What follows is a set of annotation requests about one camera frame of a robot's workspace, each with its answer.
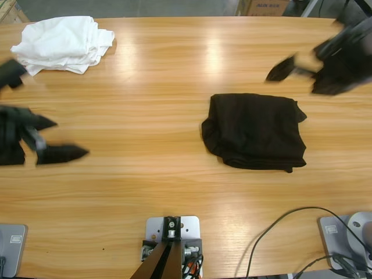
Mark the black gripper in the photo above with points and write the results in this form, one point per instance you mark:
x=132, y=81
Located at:
x=348, y=55
x=11, y=136

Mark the black polo shirt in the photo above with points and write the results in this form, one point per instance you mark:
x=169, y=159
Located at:
x=253, y=130

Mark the white shirt pile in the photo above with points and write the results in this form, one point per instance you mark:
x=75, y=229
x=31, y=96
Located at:
x=64, y=43

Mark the grey metal stand leg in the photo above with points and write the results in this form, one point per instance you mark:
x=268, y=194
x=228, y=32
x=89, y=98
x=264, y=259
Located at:
x=309, y=7

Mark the white printed cardboard box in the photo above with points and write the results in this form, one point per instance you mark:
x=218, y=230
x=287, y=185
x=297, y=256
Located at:
x=261, y=7

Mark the black tripod leg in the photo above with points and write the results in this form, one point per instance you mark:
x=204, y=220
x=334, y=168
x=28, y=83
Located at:
x=347, y=4

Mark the brown cardboard box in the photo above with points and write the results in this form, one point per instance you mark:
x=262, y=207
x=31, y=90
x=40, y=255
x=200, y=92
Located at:
x=11, y=11

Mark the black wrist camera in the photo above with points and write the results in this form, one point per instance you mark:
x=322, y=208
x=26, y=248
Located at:
x=10, y=72

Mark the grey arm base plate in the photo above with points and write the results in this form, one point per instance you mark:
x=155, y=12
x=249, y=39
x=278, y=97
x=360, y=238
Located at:
x=13, y=247
x=337, y=235

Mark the black metal corner bracket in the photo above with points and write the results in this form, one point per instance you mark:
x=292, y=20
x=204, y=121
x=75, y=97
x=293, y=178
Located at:
x=193, y=250
x=148, y=250

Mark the white mount block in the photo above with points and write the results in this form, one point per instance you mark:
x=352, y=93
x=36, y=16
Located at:
x=190, y=226

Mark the dark camera post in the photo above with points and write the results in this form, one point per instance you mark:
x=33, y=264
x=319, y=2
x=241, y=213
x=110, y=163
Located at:
x=162, y=261

